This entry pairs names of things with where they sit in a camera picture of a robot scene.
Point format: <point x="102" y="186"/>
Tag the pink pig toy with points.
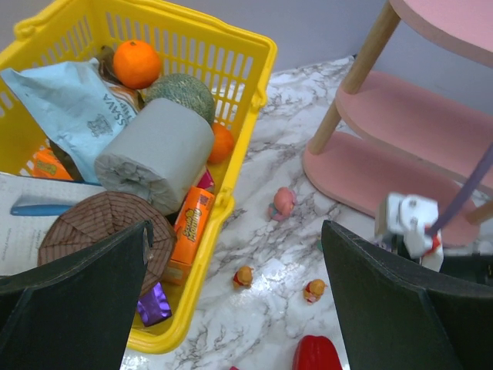
<point x="283" y="204"/>

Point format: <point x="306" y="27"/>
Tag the green melon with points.
<point x="185" y="90"/>

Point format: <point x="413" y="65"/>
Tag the grey paper towel roll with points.
<point x="159" y="156"/>

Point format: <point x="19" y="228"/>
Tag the yellow plastic shopping basket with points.
<point x="236" y="65"/>

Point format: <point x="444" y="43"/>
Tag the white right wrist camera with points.
<point x="409" y="217"/>

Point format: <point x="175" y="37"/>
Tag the purple foil candy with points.
<point x="153" y="307"/>

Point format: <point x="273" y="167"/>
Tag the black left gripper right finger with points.
<point x="395" y="314"/>

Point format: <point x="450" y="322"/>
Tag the pink three-tier shelf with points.
<point x="383" y="136"/>

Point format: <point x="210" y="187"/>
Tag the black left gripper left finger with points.
<point x="76" y="312"/>

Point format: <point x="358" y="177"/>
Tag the orange snack packet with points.
<point x="46" y="165"/>

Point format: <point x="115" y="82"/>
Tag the white package blue handle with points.
<point x="29" y="207"/>

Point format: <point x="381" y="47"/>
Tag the orange scrub sponge box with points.
<point x="189" y="228"/>

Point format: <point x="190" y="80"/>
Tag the red bell pepper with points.
<point x="316" y="353"/>

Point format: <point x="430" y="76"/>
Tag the orange bear toy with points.
<point x="243" y="278"/>
<point x="314" y="290"/>

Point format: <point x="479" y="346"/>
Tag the light blue chips bag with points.
<point x="76" y="107"/>

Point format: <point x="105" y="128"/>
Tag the orange fruit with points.
<point x="223" y="144"/>
<point x="136" y="64"/>

